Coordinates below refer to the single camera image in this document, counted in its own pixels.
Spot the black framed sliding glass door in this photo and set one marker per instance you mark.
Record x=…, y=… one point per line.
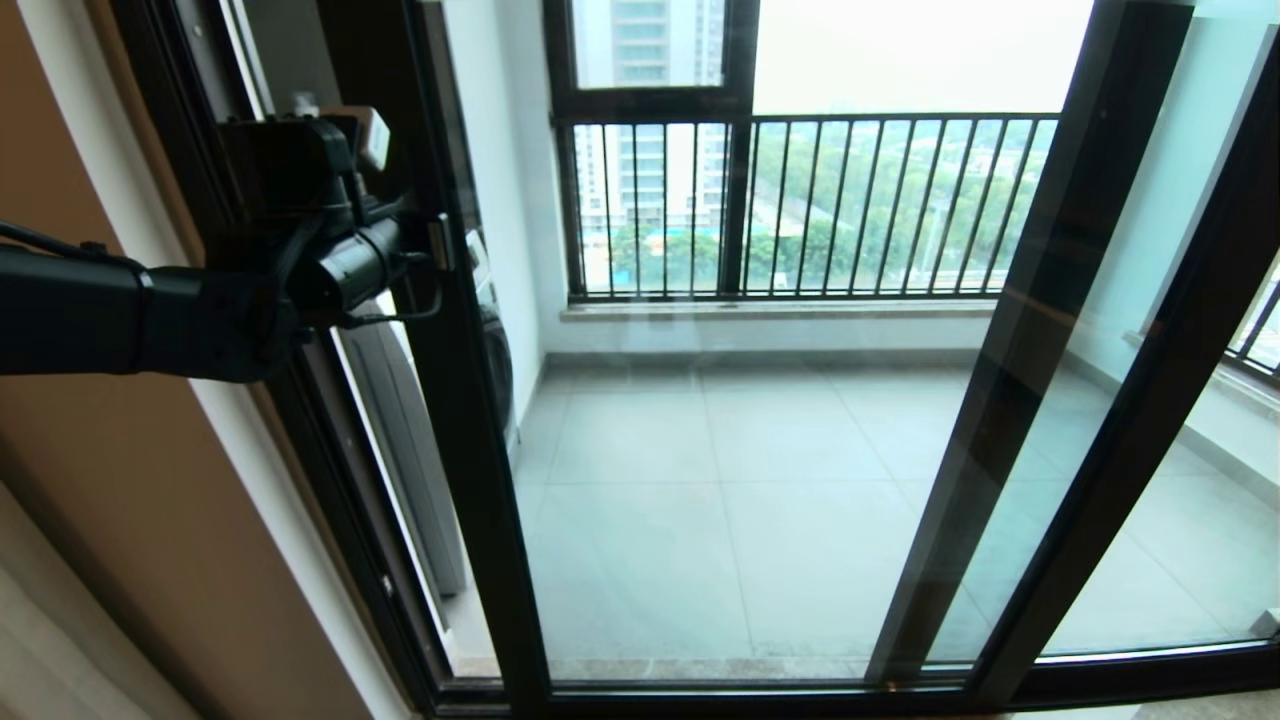
x=180, y=100
x=470, y=450

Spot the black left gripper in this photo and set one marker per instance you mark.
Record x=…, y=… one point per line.
x=345, y=265

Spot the long grey stone window sill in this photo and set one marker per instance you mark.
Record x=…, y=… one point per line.
x=780, y=310

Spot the black window frame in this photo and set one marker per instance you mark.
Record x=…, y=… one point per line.
x=650, y=103

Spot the short black window railing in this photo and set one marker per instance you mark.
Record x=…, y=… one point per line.
x=1262, y=340

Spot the white front-load washing machine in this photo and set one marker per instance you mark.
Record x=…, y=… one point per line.
x=400, y=430

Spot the short grey stone window sill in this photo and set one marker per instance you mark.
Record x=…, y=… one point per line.
x=1240, y=385

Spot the long black balcony railing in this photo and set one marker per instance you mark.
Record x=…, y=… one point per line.
x=900, y=120

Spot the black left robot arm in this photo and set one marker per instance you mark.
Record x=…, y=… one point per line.
x=100, y=315

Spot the black framed fixed glass panel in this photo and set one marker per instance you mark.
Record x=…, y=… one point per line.
x=1000, y=400

